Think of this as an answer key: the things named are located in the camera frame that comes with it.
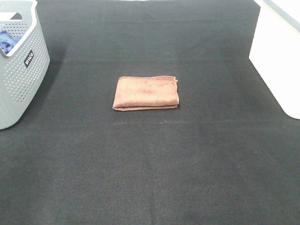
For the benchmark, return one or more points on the brown towel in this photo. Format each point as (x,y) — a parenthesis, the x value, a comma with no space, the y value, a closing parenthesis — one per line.
(146,93)

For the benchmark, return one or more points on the black table cloth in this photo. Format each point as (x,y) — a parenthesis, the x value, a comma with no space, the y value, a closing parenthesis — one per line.
(227,155)

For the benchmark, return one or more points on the grey perforated plastic basket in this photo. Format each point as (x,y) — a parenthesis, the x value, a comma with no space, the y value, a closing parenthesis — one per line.
(22,69)

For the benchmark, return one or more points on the white box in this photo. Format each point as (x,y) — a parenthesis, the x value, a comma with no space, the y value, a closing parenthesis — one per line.
(275,51)

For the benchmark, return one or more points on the blue towel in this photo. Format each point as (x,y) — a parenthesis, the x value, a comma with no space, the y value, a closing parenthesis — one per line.
(7,42)

